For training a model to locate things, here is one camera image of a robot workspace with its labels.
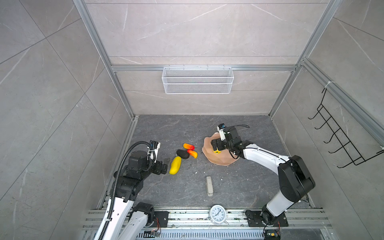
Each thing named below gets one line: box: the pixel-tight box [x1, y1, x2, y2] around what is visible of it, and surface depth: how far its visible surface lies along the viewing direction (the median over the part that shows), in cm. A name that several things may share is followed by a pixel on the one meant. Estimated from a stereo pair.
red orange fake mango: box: [183, 143, 196, 151], surface depth 101 cm
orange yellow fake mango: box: [187, 149, 199, 159], surface depth 97 cm
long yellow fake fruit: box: [169, 156, 182, 175], surface depth 90 cm
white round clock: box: [208, 204, 229, 225], surface depth 73 cm
